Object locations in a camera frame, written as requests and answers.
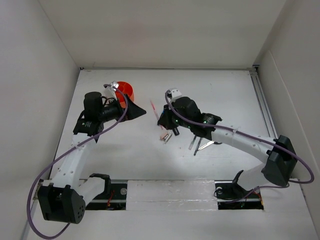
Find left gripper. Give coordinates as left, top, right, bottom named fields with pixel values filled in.
left=98, top=94, right=146, bottom=123

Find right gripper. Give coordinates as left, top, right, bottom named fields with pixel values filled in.
left=158, top=102, right=193, bottom=130

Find pink thin pen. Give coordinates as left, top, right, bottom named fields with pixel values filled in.
left=150, top=100, right=165, bottom=130

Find black pen clear cap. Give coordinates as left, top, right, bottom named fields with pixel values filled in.
left=193, top=137, right=203, bottom=156

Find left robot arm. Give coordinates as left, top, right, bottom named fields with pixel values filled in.
left=37, top=91, right=147, bottom=224

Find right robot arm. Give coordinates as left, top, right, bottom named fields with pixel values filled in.
left=158, top=92, right=297, bottom=201

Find pink cap black highlighter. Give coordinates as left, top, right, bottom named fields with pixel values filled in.
left=172, top=128, right=180, bottom=136

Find orange round organizer container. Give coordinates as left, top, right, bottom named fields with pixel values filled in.
left=115, top=81, right=135, bottom=108

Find green clear refill pen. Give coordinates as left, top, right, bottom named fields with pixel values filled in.
left=188, top=135, right=197, bottom=150

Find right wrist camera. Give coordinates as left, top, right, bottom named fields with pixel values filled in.
left=165, top=88, right=183, bottom=102

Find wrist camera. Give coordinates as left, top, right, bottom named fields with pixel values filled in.
left=103, top=81, right=119, bottom=99
left=165, top=88, right=183, bottom=102

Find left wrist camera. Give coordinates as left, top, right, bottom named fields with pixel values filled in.
left=103, top=81, right=119, bottom=99

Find black handled scissors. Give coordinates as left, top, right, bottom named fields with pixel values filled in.
left=198, top=141, right=222, bottom=151

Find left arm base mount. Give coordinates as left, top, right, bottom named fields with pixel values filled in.
left=85, top=181, right=128, bottom=211

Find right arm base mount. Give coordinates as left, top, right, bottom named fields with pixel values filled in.
left=213, top=170, right=264, bottom=210

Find aluminium rail right edge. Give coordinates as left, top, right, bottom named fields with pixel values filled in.
left=248, top=65, right=278, bottom=139

